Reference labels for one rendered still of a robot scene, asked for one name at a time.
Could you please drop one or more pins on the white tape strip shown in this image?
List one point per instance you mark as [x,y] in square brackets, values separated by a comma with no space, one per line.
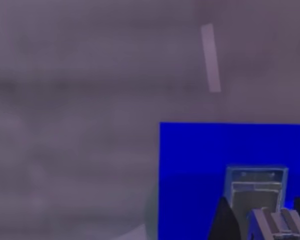
[211,58]

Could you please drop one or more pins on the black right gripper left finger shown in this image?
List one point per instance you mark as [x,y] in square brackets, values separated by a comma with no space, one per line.
[223,220]

